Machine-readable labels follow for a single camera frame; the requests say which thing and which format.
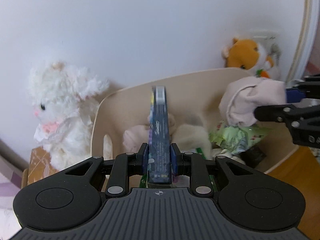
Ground beige plastic bin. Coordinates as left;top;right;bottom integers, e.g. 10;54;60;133
90;67;299;188

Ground small brown packet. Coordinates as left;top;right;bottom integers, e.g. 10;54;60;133
241;146;267;168

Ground white plush rabbit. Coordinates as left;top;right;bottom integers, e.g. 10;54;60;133
29;61;110;171

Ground beige fleece socks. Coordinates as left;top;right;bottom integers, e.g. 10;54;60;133
122;114;176;151

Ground brown floral box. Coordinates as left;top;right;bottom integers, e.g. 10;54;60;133
27;147;62;186

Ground white wall outlet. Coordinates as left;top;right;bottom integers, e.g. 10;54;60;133
250;28;279;41

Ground long black box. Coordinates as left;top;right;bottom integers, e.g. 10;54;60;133
146;85;173;184

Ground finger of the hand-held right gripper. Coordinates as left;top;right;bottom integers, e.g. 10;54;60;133
285;74;320;103
253;103;320;133

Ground orange white plush hamster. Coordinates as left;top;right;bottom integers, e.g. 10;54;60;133
222;37;282;80

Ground wooden desk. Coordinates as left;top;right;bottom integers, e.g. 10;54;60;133
264;144;320;240

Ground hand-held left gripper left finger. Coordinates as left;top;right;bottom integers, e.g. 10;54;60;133
65;142;150;198

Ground white grey fluffy plush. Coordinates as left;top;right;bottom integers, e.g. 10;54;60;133
175;124;212;156

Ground grey power cable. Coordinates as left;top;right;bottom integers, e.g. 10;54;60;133
269;42;282;64

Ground white purple cabinet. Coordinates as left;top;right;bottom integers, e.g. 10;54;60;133
0;137;29;240

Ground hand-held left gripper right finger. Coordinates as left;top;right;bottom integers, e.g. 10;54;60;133
170;142;256;198

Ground light green snack bag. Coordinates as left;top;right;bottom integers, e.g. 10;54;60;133
209;125;273;155

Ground white panel with cream edge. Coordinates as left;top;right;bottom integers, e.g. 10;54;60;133
285;0;320;81

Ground pink cloth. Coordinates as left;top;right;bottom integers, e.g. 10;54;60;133
219;76;287;127

